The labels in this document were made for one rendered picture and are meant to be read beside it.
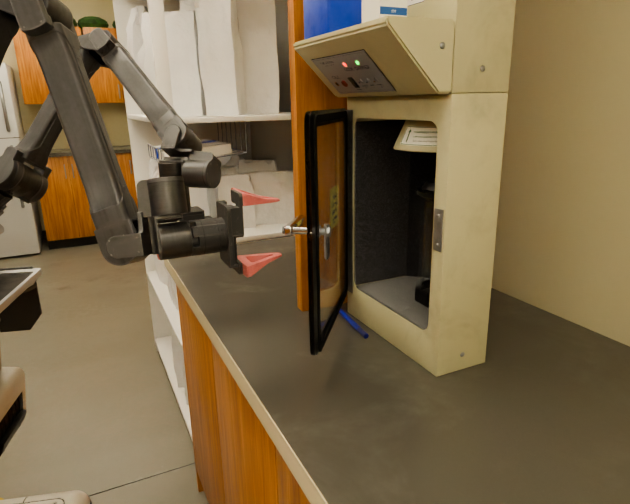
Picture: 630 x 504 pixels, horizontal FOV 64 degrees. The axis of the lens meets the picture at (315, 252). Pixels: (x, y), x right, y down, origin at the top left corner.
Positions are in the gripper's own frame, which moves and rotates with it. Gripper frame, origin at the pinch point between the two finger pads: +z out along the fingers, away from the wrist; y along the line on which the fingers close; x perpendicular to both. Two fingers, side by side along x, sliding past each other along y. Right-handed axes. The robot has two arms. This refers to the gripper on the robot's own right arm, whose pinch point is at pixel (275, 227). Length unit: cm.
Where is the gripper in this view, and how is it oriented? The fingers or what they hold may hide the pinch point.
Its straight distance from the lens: 86.6
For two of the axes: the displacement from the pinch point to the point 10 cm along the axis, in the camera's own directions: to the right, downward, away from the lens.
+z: 9.0, -1.4, 4.1
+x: -4.3, -2.5, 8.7
